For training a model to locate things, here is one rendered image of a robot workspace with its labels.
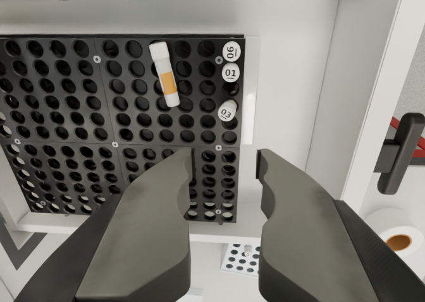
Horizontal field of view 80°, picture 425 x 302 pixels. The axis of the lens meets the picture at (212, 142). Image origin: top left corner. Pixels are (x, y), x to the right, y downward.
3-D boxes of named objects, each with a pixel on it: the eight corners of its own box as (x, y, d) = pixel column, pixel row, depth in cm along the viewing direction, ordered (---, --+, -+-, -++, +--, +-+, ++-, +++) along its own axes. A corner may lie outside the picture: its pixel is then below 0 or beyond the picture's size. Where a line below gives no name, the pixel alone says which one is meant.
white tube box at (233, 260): (298, 235, 45) (303, 253, 42) (283, 265, 49) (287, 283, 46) (230, 222, 45) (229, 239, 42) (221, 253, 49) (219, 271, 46)
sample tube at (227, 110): (236, 105, 23) (228, 124, 19) (225, 97, 23) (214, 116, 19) (244, 93, 23) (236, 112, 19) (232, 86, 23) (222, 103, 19)
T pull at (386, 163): (418, 110, 19) (431, 117, 18) (388, 188, 23) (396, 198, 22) (369, 108, 20) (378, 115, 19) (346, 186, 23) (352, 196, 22)
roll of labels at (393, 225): (360, 239, 45) (371, 259, 41) (363, 209, 42) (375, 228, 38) (404, 236, 44) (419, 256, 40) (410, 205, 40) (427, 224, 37)
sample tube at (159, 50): (165, 104, 20) (147, 44, 18) (179, 100, 21) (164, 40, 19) (167, 108, 19) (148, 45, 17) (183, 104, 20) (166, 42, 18)
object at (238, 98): (245, 38, 18) (245, 38, 18) (236, 218, 27) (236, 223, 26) (219, 38, 19) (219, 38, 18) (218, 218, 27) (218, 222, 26)
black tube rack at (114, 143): (243, 31, 24) (245, 38, 18) (236, 184, 32) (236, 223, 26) (16, 31, 25) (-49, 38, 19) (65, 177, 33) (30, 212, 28)
